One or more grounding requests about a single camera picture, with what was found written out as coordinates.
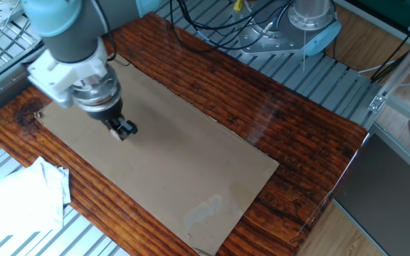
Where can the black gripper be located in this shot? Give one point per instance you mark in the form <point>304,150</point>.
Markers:
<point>105,113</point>

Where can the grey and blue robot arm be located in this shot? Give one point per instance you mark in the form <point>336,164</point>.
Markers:
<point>69,35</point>

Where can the brown cardboard sheet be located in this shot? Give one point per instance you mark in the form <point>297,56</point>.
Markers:
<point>176,170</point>

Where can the white crumpled cloth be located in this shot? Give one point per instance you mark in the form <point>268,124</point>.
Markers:
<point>27,199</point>

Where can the brown wooden board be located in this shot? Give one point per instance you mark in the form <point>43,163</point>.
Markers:
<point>262,106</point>

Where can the yellow plug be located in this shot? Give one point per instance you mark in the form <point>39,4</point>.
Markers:
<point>238,4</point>

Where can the grey flat panel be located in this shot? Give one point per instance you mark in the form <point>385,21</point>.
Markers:
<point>386,195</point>

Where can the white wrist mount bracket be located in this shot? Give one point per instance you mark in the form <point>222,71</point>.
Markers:
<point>55,78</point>

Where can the grey aluminium rail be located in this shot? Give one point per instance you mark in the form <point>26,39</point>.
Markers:
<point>2,85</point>

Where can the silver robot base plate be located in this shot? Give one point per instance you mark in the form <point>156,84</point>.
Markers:
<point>269,41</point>

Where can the aluminium frame post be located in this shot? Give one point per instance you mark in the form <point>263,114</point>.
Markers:
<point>404,71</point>

